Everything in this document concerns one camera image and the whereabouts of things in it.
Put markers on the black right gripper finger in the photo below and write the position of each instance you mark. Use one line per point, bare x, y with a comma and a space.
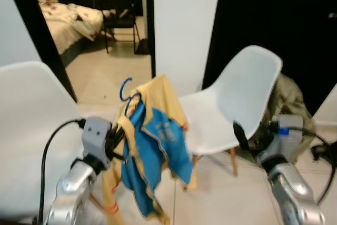
240, 136

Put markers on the yellow and blue jacket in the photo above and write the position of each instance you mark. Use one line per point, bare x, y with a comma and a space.
152, 140

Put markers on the blue plastic clothes hanger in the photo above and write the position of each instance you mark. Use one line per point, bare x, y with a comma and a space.
121, 90

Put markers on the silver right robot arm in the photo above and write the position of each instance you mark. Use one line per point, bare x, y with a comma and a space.
295, 193

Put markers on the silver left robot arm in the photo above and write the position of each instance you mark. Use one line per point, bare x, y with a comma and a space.
73, 193

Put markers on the olive green garment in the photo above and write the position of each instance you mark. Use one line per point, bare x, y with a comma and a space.
292, 98

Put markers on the black metal chair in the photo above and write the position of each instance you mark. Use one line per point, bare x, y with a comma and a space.
118, 22

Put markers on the white tall panel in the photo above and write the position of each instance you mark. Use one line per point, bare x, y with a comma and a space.
184, 25

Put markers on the bed cream cartoon duvet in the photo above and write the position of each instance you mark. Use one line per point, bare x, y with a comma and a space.
68, 22

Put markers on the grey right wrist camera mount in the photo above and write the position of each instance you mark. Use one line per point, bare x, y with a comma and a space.
274, 154

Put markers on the black door frame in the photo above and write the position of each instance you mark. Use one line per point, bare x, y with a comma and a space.
41, 25

